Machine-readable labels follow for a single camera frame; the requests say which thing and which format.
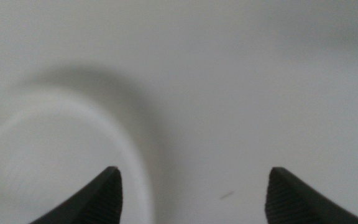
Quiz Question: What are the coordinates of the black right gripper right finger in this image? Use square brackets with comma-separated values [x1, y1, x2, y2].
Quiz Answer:
[265, 167, 358, 224]

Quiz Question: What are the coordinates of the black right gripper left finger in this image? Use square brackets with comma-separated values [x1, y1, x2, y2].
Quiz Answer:
[29, 166, 123, 224]

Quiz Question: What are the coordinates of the grey shallow bowl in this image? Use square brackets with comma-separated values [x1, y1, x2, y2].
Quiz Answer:
[0, 90, 154, 224]

